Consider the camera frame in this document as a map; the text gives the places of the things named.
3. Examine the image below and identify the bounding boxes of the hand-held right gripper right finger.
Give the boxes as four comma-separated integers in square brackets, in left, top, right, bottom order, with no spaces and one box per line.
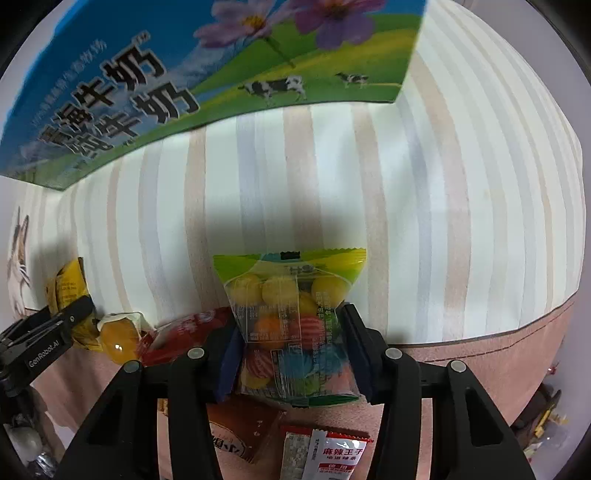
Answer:
[339,302,536,480]

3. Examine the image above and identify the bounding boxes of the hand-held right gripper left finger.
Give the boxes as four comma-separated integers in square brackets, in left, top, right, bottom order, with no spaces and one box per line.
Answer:
[58,318,245,480]

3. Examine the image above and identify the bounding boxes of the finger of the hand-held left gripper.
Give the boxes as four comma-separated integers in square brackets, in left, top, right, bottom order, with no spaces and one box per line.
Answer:
[28,295,95,344]

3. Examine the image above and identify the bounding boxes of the colourful candy ball bag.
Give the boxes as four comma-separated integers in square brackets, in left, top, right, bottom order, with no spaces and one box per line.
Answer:
[212,248,368,409]

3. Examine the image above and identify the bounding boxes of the printed cardboard box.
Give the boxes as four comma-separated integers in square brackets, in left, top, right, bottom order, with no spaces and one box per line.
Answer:
[0,0,428,192]

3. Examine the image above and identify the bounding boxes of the yellow snack packet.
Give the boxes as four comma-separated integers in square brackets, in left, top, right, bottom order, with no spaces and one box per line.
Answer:
[46,257,105,352]

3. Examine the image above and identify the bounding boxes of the red triangular snack packet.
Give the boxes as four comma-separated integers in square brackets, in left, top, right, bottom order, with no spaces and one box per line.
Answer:
[137,308,232,367]

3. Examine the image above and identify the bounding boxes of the brown snack packet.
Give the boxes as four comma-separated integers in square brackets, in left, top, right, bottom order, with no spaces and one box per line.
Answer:
[157,394,284,466]

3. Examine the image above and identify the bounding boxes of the white round object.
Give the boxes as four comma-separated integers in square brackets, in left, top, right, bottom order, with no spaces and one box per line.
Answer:
[4,425,45,463]

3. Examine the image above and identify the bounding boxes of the red and white long packet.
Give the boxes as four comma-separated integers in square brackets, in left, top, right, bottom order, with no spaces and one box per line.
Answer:
[277,425,375,480]

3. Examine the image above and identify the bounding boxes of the dark floor clutter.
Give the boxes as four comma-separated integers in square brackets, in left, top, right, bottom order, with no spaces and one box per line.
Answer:
[510,364,570,464]

